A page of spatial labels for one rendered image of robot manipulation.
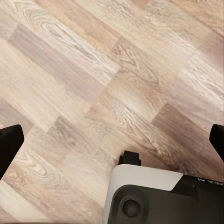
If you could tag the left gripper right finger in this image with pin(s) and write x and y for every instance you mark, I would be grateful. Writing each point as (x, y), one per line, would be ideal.
(217, 139)

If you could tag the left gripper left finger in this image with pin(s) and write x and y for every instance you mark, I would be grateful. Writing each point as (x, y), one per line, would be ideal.
(11, 140)

